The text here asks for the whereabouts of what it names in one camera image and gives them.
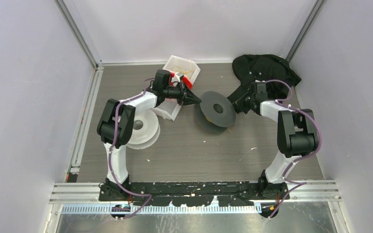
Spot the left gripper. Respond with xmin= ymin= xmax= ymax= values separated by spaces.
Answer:
xmin=164 ymin=81 xmax=202 ymax=107

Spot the black perforated spool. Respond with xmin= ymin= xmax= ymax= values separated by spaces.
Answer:
xmin=194 ymin=91 xmax=237 ymax=130

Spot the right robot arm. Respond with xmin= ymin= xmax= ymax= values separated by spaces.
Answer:
xmin=229 ymin=81 xmax=321 ymax=199

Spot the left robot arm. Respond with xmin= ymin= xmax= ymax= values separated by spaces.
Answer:
xmin=97 ymin=69 xmax=201 ymax=201

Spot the near white plastic bin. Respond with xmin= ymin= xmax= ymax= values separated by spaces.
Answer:
xmin=152 ymin=99 xmax=181 ymax=121

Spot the red plastic bin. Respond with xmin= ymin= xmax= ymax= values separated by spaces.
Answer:
xmin=170 ymin=71 xmax=193 ymax=89

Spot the black cloth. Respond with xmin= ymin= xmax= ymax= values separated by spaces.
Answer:
xmin=232 ymin=54 xmax=302 ymax=89

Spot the white perforated spool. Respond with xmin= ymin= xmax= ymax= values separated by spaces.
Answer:
xmin=126 ymin=110 xmax=160 ymax=150

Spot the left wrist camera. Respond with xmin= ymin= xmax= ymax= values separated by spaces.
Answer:
xmin=172 ymin=72 xmax=184 ymax=83

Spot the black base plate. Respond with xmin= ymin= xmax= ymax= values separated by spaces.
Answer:
xmin=98 ymin=180 xmax=288 ymax=207

